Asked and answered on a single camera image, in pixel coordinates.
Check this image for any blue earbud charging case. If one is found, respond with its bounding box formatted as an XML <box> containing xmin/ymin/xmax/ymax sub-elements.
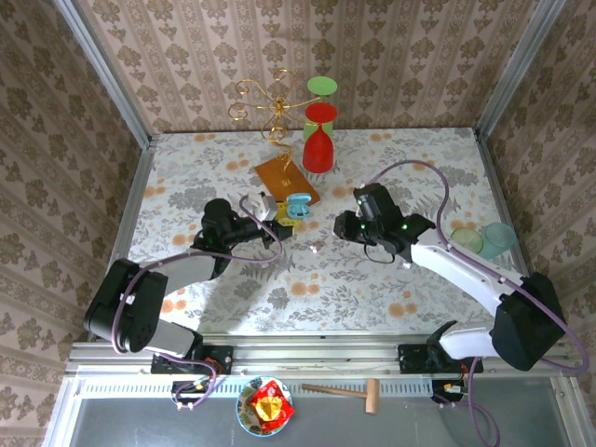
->
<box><xmin>284</xmin><ymin>192</ymin><xmax>313</xmax><ymax>221</ymax></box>

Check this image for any red plastic goblet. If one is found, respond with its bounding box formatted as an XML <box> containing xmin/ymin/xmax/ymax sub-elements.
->
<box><xmin>302</xmin><ymin>102</ymin><xmax>339</xmax><ymax>174</ymax></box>

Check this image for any green translucent cup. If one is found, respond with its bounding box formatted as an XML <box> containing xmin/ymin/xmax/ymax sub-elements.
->
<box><xmin>450</xmin><ymin>226</ymin><xmax>485</xmax><ymax>255</ymax></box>

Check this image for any teal translucent cup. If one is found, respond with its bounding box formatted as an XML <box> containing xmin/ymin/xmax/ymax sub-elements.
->
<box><xmin>481</xmin><ymin>222</ymin><xmax>518</xmax><ymax>260</ymax></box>

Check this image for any green plastic goblet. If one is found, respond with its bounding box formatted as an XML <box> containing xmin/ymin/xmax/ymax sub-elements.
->
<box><xmin>303</xmin><ymin>75</ymin><xmax>340</xmax><ymax>141</ymax></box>

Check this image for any small wooden mallet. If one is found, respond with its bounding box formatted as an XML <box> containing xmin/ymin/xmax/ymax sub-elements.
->
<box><xmin>301</xmin><ymin>378</ymin><xmax>381</xmax><ymax>415</ymax></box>

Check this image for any red yellow foil packet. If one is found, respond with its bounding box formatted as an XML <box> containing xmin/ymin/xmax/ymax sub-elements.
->
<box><xmin>246</xmin><ymin>379</ymin><xmax>295</xmax><ymax>432</ymax></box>

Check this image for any patterned ceramic bowl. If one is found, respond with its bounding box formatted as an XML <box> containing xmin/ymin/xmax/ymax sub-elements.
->
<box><xmin>236</xmin><ymin>375</ymin><xmax>294</xmax><ymax>438</ymax></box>

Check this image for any gold wire stand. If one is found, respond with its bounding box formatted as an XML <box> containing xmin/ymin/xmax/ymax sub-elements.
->
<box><xmin>227</xmin><ymin>68</ymin><xmax>322</xmax><ymax>211</ymax></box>

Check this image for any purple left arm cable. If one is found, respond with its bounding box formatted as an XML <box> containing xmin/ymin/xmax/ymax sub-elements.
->
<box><xmin>111</xmin><ymin>195</ymin><xmax>284</xmax><ymax>412</ymax></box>

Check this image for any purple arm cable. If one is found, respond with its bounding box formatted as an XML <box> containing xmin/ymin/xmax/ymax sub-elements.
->
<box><xmin>370</xmin><ymin>160</ymin><xmax>590</xmax><ymax>447</ymax></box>
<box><xmin>111</xmin><ymin>195</ymin><xmax>284</xmax><ymax>412</ymax></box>

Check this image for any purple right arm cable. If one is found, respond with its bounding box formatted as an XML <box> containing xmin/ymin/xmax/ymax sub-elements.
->
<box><xmin>370</xmin><ymin>160</ymin><xmax>590</xmax><ymax>447</ymax></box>

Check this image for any aluminium side rail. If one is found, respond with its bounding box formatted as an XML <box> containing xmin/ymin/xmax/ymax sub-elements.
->
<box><xmin>69</xmin><ymin>139</ymin><xmax>157</xmax><ymax>359</ymax></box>
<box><xmin>473</xmin><ymin>129</ymin><xmax>535</xmax><ymax>285</ymax></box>

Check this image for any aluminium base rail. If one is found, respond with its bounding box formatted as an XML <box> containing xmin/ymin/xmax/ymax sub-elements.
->
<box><xmin>64</xmin><ymin>331</ymin><xmax>576</xmax><ymax>376</ymax></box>

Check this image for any aluminium frame post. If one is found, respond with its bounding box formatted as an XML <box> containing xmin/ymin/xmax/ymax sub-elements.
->
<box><xmin>51</xmin><ymin>0</ymin><xmax>154</xmax><ymax>149</ymax></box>
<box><xmin>475</xmin><ymin>0</ymin><xmax>567</xmax><ymax>139</ymax></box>

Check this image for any white slotted cable duct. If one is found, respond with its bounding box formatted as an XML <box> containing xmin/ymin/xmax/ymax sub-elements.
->
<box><xmin>76</xmin><ymin>374</ymin><xmax>437</xmax><ymax>398</ymax></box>

